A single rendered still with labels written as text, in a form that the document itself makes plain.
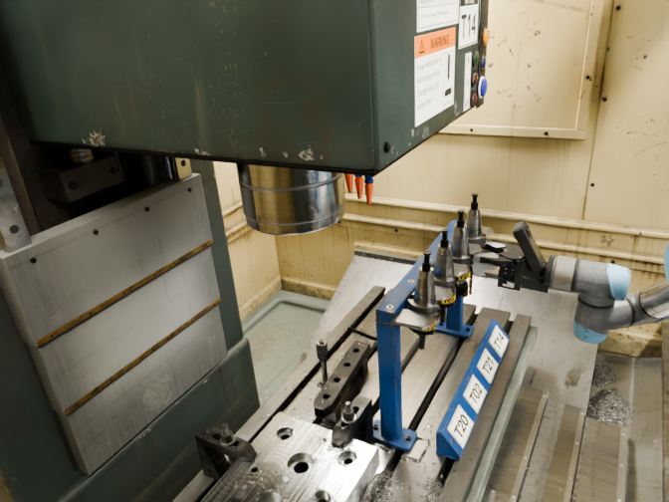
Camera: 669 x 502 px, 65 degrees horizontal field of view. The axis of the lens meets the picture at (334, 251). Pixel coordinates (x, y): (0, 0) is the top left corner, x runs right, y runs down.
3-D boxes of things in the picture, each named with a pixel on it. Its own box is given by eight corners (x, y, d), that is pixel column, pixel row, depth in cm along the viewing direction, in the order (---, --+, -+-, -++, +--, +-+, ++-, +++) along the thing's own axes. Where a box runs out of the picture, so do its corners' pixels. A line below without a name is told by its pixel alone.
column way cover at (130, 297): (235, 354, 144) (201, 173, 122) (89, 483, 108) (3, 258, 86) (221, 350, 147) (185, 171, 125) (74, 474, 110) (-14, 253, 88)
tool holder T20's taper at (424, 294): (416, 292, 104) (418, 261, 101) (438, 296, 102) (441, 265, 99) (409, 303, 100) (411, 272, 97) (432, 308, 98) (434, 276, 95)
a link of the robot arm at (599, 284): (623, 312, 113) (631, 278, 109) (567, 300, 118) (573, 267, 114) (625, 293, 119) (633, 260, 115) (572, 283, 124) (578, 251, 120)
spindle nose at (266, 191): (277, 195, 93) (269, 127, 87) (361, 203, 86) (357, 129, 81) (224, 230, 80) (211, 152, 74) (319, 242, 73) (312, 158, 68)
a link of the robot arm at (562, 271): (573, 267, 114) (578, 251, 120) (552, 263, 116) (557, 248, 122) (568, 296, 117) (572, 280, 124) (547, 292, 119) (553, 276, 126)
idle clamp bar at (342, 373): (371, 364, 136) (370, 343, 134) (331, 433, 115) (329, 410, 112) (354, 360, 138) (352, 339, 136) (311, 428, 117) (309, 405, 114)
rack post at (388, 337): (418, 435, 113) (417, 319, 100) (408, 453, 109) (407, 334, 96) (375, 421, 117) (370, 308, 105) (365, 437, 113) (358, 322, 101)
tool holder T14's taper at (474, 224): (464, 230, 129) (465, 204, 126) (483, 231, 128) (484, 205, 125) (463, 237, 125) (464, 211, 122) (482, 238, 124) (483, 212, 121)
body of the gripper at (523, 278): (494, 286, 125) (547, 297, 120) (497, 254, 121) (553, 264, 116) (501, 272, 131) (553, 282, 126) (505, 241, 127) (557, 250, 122)
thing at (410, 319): (438, 318, 98) (438, 315, 97) (428, 333, 94) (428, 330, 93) (402, 311, 101) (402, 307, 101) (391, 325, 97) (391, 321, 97)
